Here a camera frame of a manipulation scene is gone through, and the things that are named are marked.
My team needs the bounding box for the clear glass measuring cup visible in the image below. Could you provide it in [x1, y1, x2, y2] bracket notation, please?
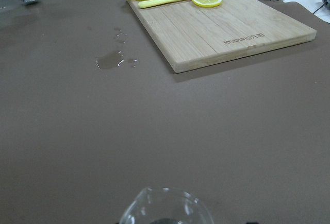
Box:
[119, 187, 214, 224]

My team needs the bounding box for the yellow plastic knife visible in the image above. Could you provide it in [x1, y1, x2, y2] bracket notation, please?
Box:
[138, 0, 183, 9]

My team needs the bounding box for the wooden cutting board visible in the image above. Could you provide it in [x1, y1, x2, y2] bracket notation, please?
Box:
[129, 0, 317, 73]

